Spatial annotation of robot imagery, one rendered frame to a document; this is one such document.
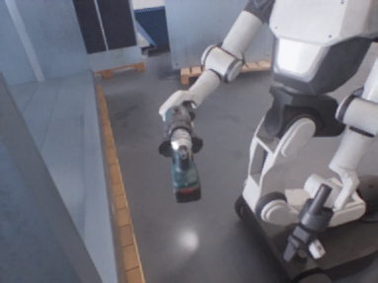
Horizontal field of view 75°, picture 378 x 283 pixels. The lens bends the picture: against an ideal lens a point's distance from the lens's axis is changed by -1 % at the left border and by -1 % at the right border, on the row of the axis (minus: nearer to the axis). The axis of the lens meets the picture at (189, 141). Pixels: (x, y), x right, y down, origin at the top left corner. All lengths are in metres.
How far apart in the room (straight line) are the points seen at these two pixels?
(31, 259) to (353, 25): 0.83
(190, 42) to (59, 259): 3.84
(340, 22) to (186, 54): 3.50
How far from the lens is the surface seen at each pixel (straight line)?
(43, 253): 0.47
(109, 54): 4.84
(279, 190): 1.06
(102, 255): 1.03
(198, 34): 4.10
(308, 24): 0.81
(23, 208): 0.41
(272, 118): 0.91
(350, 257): 1.36
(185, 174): 0.65
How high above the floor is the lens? 1.20
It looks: 31 degrees down
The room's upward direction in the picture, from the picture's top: 6 degrees counter-clockwise
